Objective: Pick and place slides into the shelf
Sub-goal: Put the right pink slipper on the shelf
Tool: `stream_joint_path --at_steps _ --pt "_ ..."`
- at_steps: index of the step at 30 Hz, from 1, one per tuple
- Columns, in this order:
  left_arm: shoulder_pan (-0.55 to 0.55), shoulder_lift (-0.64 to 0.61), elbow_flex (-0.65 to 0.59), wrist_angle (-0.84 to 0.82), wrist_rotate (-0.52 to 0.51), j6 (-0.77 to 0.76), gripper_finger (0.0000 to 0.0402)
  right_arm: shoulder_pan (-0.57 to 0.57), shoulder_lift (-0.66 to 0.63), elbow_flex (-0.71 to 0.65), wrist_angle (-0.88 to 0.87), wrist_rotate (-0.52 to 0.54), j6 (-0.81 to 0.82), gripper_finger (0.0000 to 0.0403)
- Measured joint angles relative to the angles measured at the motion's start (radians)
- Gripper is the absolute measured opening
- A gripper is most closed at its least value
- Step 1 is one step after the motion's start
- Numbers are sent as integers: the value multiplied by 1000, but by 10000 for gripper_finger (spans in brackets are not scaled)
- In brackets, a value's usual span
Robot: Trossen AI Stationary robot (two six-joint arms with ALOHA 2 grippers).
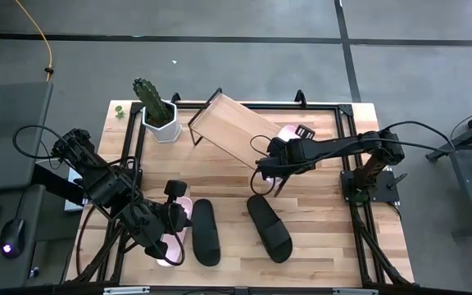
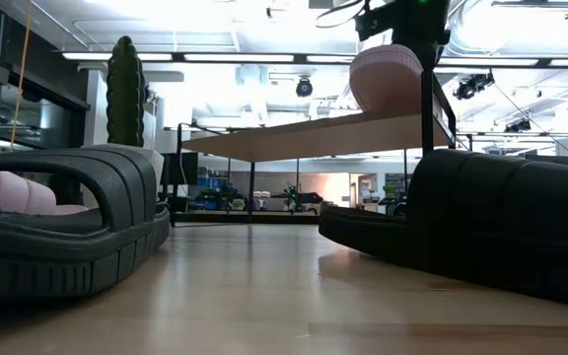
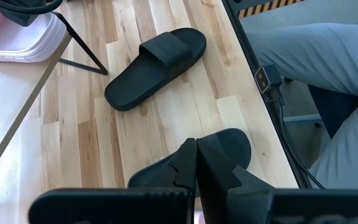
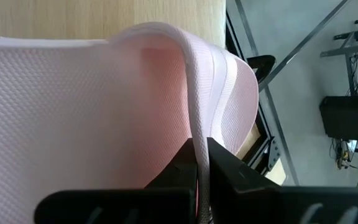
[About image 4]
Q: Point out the pink slide sandal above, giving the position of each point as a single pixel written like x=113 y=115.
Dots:
x=73 y=109

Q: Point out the black aluminium table frame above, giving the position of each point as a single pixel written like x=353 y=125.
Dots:
x=261 y=65

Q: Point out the black computer case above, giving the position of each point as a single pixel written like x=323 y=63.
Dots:
x=350 y=118

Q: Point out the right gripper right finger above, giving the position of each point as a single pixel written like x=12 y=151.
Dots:
x=259 y=205

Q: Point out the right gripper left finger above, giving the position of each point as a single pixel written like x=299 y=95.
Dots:
x=120 y=208

